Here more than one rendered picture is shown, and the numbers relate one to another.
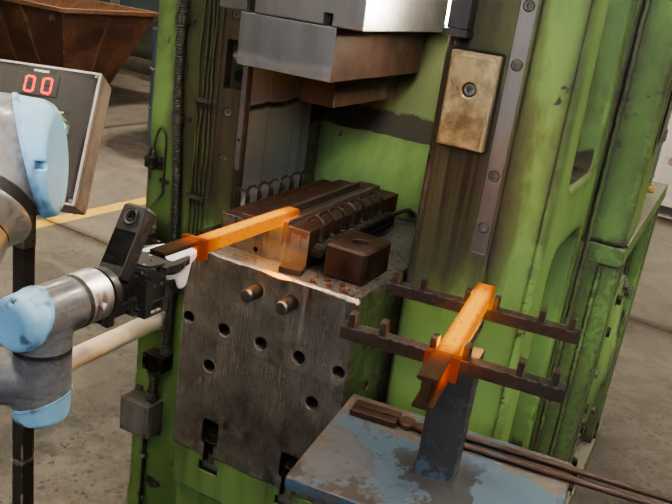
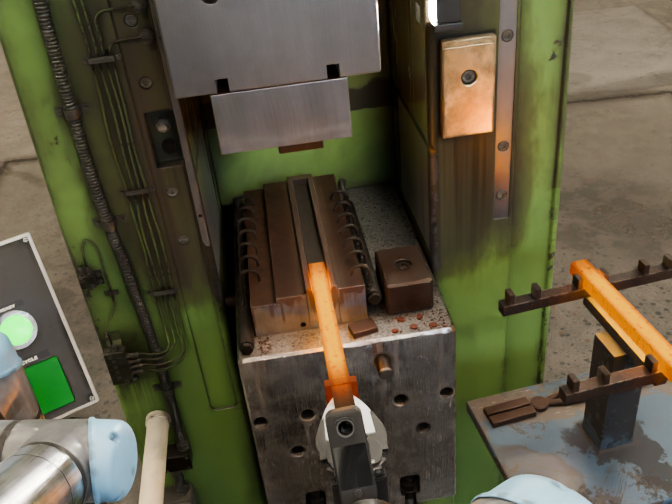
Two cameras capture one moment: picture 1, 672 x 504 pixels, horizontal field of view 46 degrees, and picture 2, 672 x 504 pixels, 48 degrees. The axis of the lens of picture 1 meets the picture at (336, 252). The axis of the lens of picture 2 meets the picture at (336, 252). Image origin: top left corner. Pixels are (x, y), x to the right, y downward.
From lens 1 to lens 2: 86 cm
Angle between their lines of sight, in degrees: 30
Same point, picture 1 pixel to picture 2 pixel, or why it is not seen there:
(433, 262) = (458, 243)
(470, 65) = (466, 53)
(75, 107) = (24, 290)
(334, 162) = (238, 166)
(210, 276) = (276, 377)
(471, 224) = (489, 196)
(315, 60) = (328, 119)
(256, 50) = (245, 132)
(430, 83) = not seen: hidden behind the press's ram
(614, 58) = not seen: outside the picture
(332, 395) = (444, 412)
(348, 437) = (522, 453)
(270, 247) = not seen: hidden behind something
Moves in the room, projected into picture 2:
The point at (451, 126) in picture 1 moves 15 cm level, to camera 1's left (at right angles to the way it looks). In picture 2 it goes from (457, 118) to (386, 145)
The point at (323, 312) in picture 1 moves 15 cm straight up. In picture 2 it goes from (419, 353) to (417, 284)
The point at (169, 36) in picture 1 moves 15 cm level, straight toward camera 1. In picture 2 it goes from (55, 136) to (103, 160)
